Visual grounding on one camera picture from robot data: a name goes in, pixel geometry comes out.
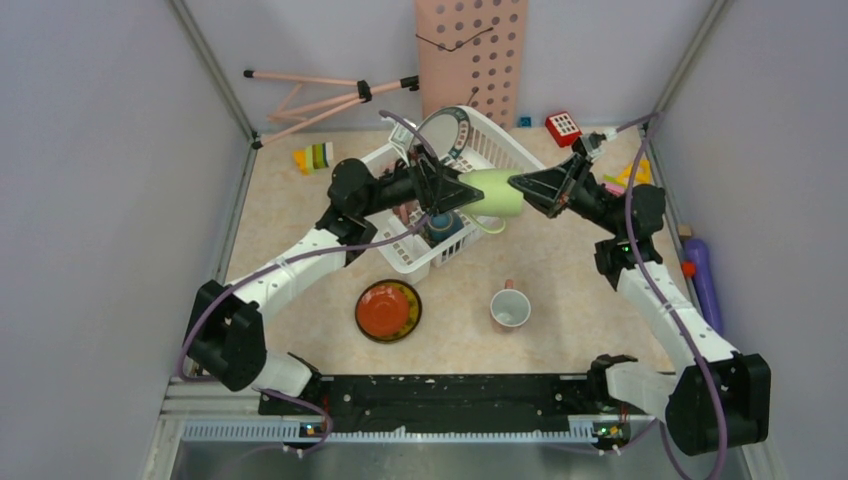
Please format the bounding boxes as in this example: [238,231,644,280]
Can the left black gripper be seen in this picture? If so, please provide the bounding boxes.
[359,143,483,217]

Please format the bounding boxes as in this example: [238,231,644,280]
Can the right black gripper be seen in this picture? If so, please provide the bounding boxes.
[506,153,622,237]

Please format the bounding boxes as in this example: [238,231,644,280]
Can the brown ceramic bowl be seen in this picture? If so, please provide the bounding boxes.
[424,211,465,246]

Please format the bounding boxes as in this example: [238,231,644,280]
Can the light green mug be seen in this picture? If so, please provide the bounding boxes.
[458,168,524,234]

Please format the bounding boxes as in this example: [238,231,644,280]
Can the white plastic dish rack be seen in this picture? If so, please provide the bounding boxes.
[363,106,543,284]

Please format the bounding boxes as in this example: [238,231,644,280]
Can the white plate green rim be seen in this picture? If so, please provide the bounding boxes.
[420,106,471,162]

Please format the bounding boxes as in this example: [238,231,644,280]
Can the pink patterned mug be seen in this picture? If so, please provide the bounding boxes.
[395,204,410,225]

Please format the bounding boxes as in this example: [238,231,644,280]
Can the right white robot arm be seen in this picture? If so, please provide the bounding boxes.
[508,154,771,456]

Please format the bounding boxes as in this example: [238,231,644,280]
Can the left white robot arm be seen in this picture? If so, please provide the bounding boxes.
[180,144,484,414]

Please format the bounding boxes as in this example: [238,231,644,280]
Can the red grid toy block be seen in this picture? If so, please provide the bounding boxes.
[544,111,582,148]

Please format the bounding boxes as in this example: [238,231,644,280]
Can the pink toy brick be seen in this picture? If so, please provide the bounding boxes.
[601,182,627,196]

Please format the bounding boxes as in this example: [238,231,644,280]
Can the yellow triangular toy block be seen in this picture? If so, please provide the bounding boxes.
[615,156,653,186]

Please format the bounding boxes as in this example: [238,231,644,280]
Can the salmon mug white interior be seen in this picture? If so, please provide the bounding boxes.
[489,279,532,332]

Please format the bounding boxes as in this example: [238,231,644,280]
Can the multicolour striped toy block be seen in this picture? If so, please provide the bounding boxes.
[292,142,334,176]

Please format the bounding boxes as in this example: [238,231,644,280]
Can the pink perforated board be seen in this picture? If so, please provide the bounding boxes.
[414,0,529,129]

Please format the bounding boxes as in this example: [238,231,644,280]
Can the pink tripod stand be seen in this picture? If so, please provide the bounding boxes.
[242,68,421,150]

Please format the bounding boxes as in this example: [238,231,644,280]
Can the purple cylinder toy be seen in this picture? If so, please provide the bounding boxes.
[681,238,724,335]

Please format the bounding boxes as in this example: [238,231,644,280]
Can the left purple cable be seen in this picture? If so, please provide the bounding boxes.
[174,109,442,386]

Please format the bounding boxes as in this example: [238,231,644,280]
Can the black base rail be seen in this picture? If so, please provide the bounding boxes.
[258,372,654,439]

